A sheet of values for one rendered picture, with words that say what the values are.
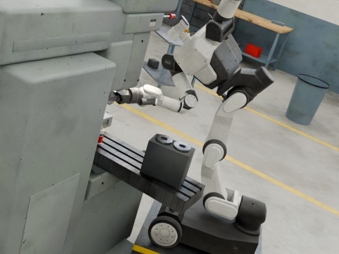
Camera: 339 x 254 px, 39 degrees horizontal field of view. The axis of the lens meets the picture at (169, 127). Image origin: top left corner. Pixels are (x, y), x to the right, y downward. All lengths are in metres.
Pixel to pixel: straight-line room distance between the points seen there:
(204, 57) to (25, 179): 1.18
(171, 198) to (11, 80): 1.03
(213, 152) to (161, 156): 0.49
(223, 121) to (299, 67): 7.20
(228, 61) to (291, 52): 7.26
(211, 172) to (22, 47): 1.51
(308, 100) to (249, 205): 4.19
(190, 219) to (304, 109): 4.37
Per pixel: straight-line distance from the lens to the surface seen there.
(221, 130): 2.75
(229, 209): 2.92
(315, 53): 9.76
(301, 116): 7.08
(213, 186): 2.91
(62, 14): 1.83
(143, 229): 3.01
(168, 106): 2.68
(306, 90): 6.96
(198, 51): 2.55
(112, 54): 2.16
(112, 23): 2.10
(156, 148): 2.35
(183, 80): 2.76
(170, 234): 2.87
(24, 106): 1.68
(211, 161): 2.78
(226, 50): 2.64
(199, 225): 2.91
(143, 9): 2.23
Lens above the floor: 2.16
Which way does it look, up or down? 23 degrees down
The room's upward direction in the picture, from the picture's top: 17 degrees clockwise
